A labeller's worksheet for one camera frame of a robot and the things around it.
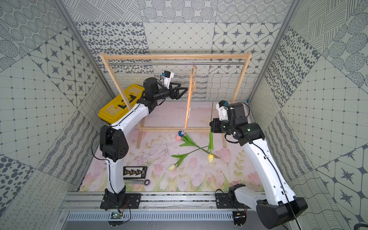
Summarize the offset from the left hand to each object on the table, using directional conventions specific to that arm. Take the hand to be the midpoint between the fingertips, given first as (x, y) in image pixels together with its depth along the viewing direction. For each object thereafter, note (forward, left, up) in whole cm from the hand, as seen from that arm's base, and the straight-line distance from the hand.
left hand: (183, 84), depth 80 cm
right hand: (-23, -15, -8) cm, 28 cm away
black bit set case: (-38, +28, -36) cm, 60 cm away
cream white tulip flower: (-35, +6, -34) cm, 50 cm away
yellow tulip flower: (-33, -15, -13) cm, 38 cm away
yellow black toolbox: (-4, +46, -18) cm, 49 cm away
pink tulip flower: (-16, -2, -33) cm, 37 cm away
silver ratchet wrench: (-43, +21, -36) cm, 60 cm away
